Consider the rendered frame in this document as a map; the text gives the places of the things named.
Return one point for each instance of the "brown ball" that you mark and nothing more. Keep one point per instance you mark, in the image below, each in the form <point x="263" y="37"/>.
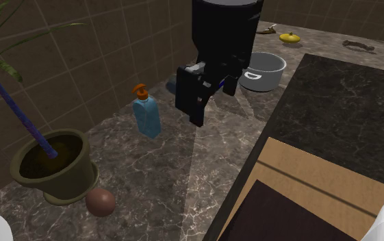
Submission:
<point x="100" y="202"/>

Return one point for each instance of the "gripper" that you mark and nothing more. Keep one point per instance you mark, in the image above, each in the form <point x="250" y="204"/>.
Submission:
<point x="226" y="33"/>

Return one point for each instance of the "brown curved peel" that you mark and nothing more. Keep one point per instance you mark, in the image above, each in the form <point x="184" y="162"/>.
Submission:
<point x="266" y="31"/>

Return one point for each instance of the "yellow lid with knob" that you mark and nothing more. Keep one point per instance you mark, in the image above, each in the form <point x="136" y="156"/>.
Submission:
<point x="290" y="38"/>

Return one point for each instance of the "potted plant in olive pot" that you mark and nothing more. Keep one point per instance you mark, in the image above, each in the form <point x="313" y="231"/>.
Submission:
<point x="58" y="177"/>

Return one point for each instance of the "grey cooking pot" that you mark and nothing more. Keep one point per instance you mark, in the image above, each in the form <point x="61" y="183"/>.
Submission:
<point x="263" y="78"/>

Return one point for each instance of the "blue soap dispenser orange pump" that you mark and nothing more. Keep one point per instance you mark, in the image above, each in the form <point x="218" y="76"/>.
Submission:
<point x="147" y="117"/>

